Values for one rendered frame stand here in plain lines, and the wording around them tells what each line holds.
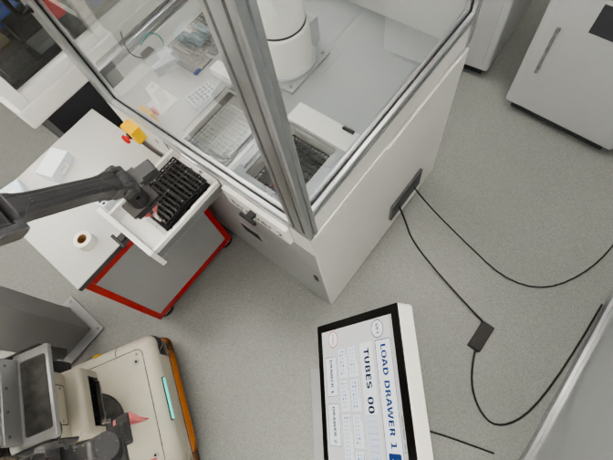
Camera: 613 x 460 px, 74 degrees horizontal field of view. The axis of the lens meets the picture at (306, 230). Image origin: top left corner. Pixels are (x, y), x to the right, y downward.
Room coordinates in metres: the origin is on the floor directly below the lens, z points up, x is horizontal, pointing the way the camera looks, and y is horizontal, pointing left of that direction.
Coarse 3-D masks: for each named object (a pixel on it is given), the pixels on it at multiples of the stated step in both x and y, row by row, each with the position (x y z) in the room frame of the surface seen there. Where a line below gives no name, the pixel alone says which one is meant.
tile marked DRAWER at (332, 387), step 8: (328, 360) 0.13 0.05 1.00; (336, 360) 0.12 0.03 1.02; (328, 368) 0.11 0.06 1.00; (336, 368) 0.10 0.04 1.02; (328, 376) 0.09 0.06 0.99; (336, 376) 0.08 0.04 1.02; (328, 384) 0.07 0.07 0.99; (336, 384) 0.06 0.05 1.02; (328, 392) 0.05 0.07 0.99; (336, 392) 0.04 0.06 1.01
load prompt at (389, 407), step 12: (384, 348) 0.09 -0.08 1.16; (384, 360) 0.07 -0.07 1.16; (384, 372) 0.05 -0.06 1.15; (384, 384) 0.02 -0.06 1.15; (384, 396) 0.00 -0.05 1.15; (396, 396) -0.01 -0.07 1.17; (384, 408) -0.02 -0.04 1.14; (396, 408) -0.03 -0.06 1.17; (384, 420) -0.04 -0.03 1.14; (396, 420) -0.05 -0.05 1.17; (384, 432) -0.06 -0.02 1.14; (396, 432) -0.07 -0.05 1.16; (396, 444) -0.09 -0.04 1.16; (396, 456) -0.11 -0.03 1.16
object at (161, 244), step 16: (160, 160) 0.99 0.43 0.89; (208, 176) 0.90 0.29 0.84; (208, 192) 0.80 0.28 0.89; (112, 208) 0.86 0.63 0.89; (192, 208) 0.75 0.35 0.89; (128, 224) 0.81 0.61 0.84; (144, 224) 0.79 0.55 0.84; (176, 224) 0.71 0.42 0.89; (144, 240) 0.73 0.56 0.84; (160, 240) 0.71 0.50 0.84; (176, 240) 0.68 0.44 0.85
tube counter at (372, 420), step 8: (368, 400) 0.01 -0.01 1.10; (376, 400) 0.00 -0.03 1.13; (368, 408) -0.01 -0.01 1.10; (376, 408) -0.02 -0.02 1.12; (368, 416) -0.03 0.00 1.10; (376, 416) -0.03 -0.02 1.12; (368, 424) -0.04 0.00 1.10; (376, 424) -0.05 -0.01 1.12; (368, 432) -0.06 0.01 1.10; (376, 432) -0.06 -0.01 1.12; (368, 440) -0.07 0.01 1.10; (376, 440) -0.07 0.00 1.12; (376, 448) -0.09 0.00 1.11; (376, 456) -0.10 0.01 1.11
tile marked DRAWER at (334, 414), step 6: (330, 408) 0.01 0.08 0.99; (336, 408) 0.01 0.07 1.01; (330, 414) 0.00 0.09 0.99; (336, 414) 0.00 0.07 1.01; (330, 420) -0.01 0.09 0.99; (336, 420) -0.01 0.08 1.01; (330, 426) -0.02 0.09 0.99; (336, 426) -0.03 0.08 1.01; (330, 432) -0.04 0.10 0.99; (336, 432) -0.04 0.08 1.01; (330, 438) -0.05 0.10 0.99; (336, 438) -0.05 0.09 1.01; (330, 444) -0.06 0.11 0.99; (336, 444) -0.06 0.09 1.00
